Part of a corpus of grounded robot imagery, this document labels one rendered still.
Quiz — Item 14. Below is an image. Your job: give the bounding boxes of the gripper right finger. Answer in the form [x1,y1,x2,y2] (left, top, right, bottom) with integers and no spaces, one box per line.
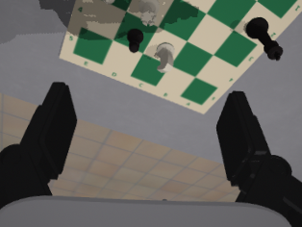
[216,90,302,227]

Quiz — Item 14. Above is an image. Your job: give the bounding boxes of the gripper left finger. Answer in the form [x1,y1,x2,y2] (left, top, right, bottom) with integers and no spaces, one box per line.
[0,82,77,210]

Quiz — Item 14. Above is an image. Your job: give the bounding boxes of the green and cream chessboard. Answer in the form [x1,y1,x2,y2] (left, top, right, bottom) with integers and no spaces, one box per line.
[60,0,302,114]

